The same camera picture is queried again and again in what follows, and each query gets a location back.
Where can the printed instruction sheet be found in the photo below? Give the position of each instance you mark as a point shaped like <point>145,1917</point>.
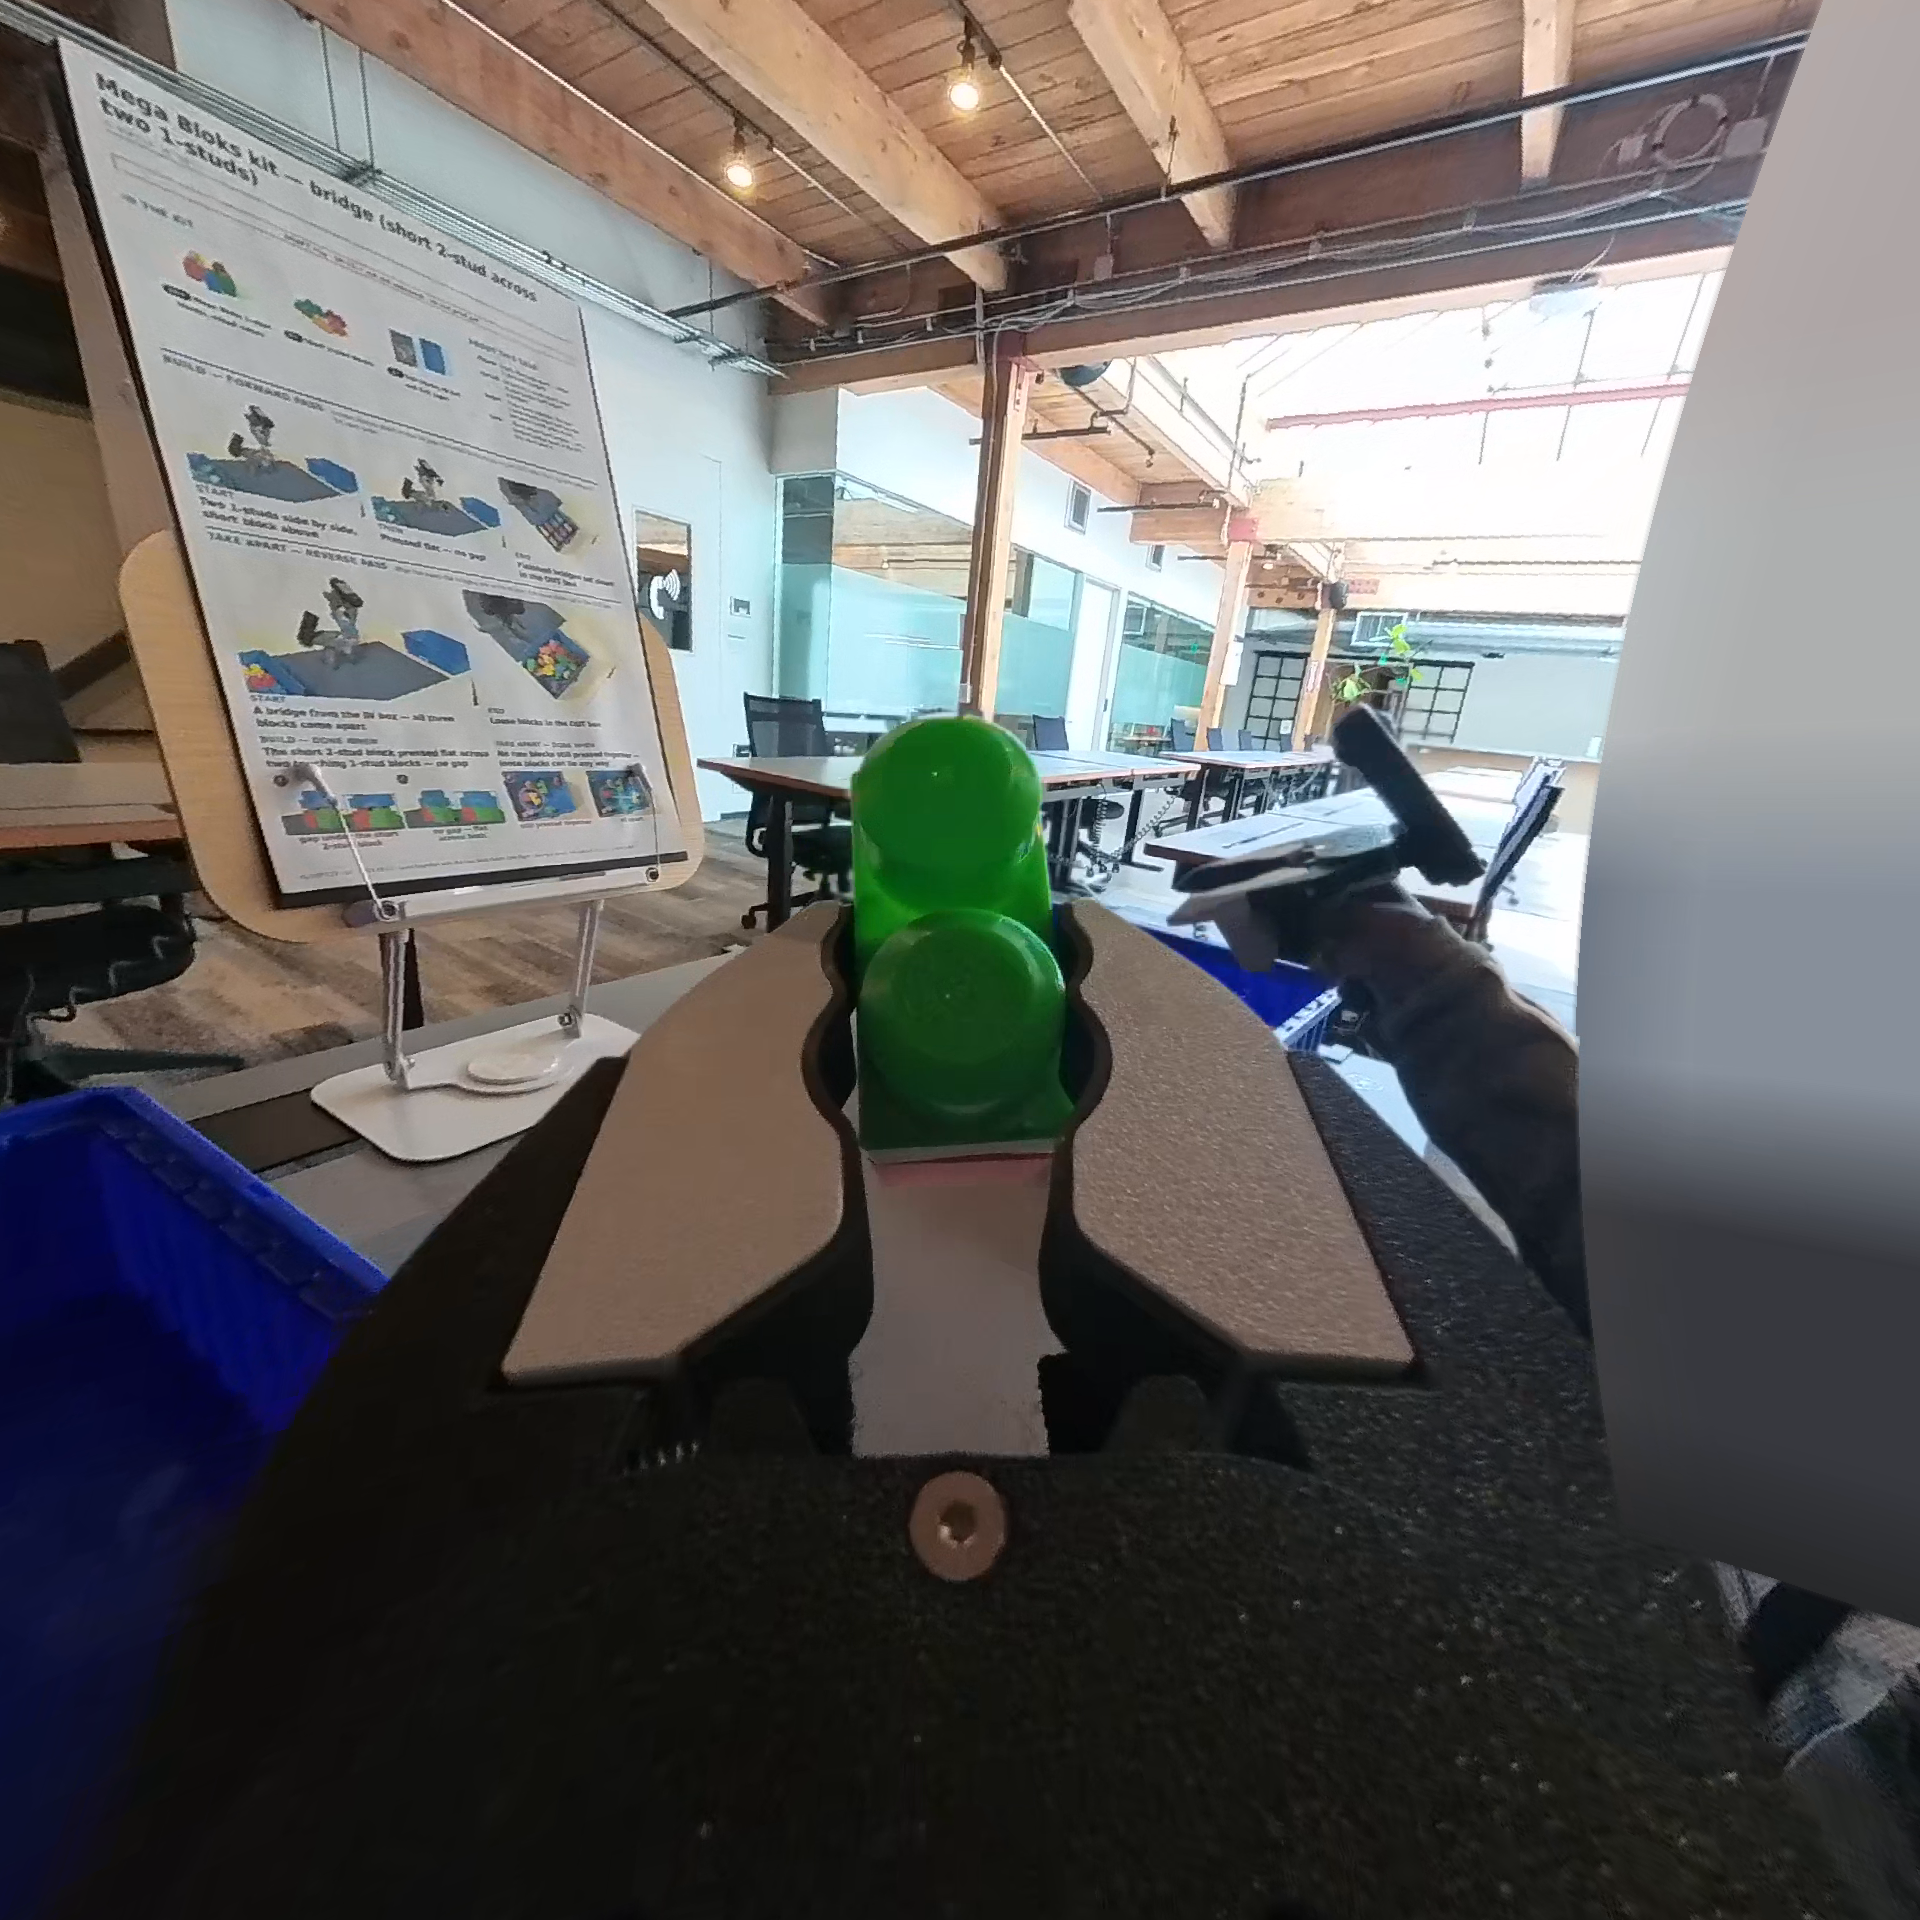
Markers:
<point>374,480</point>

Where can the wooden ceiling beams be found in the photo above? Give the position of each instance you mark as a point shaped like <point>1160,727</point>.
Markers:
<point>992,120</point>

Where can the black office chair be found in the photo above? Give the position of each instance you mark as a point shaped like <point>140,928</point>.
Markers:
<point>785,796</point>
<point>74,933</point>
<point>1514,840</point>

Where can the blue plastic bin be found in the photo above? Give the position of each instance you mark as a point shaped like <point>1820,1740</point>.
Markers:
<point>151,1353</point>
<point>1274,993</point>

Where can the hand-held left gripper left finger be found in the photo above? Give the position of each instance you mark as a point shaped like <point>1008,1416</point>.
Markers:
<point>691,1200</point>

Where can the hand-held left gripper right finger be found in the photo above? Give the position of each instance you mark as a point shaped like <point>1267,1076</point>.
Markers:
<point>1232,1200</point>

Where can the wooden office desk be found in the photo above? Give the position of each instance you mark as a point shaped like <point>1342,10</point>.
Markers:
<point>74,803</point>
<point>1247,767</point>
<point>871,774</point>

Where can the green building block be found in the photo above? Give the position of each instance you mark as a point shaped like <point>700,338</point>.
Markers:
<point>954,933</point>

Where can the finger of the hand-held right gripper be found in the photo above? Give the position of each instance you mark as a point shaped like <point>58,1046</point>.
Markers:
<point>1292,896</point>
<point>1261,840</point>

